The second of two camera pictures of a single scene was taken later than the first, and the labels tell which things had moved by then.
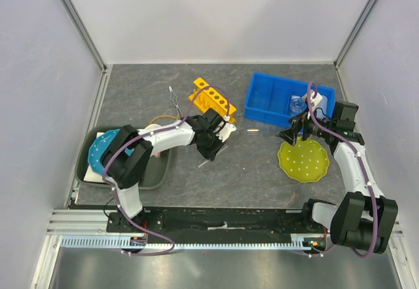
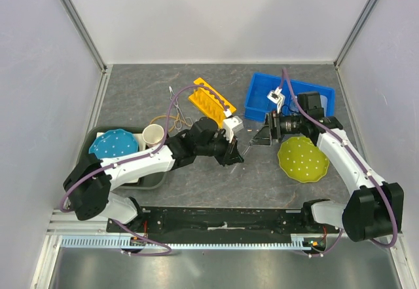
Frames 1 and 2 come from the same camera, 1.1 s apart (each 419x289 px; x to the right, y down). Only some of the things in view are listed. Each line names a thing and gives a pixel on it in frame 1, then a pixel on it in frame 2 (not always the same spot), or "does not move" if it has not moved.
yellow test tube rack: (206, 97) does not move
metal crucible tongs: (173, 97) does not move
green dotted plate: (306, 162) does not move
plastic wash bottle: (321, 108) does not move
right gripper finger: (291, 134) → (263, 135)
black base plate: (222, 221) does not move
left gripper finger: (205, 148) → (224, 159)
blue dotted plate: (97, 145) does not move
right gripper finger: (298, 120) → (268, 120)
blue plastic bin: (268, 97) does not move
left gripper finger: (212, 149) → (234, 155)
